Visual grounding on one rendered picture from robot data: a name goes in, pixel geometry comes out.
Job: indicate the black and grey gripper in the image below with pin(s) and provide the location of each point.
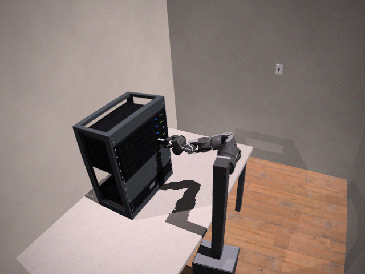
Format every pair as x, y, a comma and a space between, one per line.
177, 144

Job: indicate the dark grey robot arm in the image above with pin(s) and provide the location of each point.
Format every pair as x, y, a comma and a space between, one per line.
225, 144

